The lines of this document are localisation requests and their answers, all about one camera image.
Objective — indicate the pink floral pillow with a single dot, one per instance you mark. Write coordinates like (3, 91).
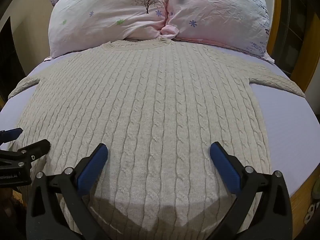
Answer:
(220, 15)
(107, 12)

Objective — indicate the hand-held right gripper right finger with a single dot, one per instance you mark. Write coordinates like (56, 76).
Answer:
(223, 163)

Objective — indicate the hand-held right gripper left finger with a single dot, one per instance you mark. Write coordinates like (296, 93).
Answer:
(93, 165)

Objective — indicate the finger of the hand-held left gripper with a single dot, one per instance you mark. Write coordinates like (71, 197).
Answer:
(11, 132)
(37, 148)

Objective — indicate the wooden bed frame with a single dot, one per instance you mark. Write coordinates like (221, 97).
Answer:
(303, 62)

